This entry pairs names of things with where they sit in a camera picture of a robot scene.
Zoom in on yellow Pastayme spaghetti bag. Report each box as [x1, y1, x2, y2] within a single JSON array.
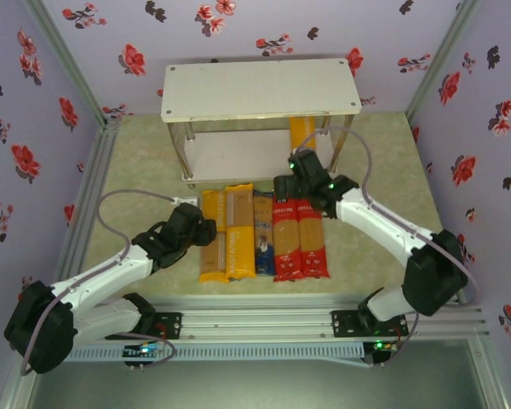
[[224, 182, 256, 281]]

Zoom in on blue spaghetti bag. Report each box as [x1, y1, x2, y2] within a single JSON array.
[[253, 190, 277, 276]]

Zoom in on white two-tier metal shelf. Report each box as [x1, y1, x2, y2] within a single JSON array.
[[160, 58, 362, 189]]

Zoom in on red spaghetti bag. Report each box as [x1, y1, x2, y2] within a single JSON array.
[[296, 199, 331, 279], [272, 195, 304, 283]]

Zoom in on green marbled table mat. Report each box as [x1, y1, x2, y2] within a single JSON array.
[[78, 112, 456, 299]]

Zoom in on circuit board blue light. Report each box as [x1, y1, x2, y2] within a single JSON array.
[[123, 343, 163, 364]]

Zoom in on circuit board green light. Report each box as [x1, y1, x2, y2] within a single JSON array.
[[364, 340, 399, 364]]

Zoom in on grey left arm cable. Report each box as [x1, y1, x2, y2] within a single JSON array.
[[19, 189, 184, 378]]

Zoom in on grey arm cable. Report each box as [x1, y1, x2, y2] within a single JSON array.
[[297, 125, 482, 368], [19, 189, 184, 378]]

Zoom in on grey right arm cable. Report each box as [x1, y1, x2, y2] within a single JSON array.
[[297, 125, 482, 368]]

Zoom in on long aluminium mounting rail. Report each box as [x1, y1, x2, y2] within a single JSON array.
[[74, 297, 491, 342]]

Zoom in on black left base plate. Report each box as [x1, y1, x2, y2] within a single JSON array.
[[106, 312, 183, 341]]

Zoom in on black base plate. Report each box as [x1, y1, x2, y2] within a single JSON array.
[[330, 310, 410, 340], [106, 312, 183, 341]]

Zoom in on aluminium side rail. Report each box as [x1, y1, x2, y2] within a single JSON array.
[[53, 118, 123, 286]]

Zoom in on white slotted cable duct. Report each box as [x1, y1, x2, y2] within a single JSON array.
[[70, 343, 365, 362]]

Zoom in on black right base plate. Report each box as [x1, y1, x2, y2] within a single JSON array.
[[330, 310, 410, 340]]

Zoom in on aluminium corner post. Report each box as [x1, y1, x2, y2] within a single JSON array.
[[405, 0, 482, 124], [23, 0, 112, 127]]

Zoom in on aluminium frame bar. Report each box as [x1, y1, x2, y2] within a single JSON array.
[[0, 361, 43, 409], [466, 336, 510, 409]]

